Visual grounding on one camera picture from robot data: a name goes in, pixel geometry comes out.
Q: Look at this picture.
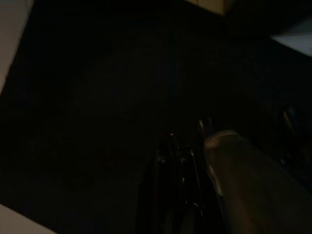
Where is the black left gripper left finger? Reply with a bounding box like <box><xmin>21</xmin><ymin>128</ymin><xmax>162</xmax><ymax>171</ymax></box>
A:
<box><xmin>133</xmin><ymin>133</ymin><xmax>176</xmax><ymax>234</ymax></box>

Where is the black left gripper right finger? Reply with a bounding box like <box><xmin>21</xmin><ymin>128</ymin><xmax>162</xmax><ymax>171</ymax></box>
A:
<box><xmin>173</xmin><ymin>134</ymin><xmax>229</xmax><ymax>234</ymax></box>

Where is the dark grey felt floor mat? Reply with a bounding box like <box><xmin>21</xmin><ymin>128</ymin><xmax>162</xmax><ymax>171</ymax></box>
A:
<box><xmin>0</xmin><ymin>0</ymin><xmax>312</xmax><ymax>234</ymax></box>

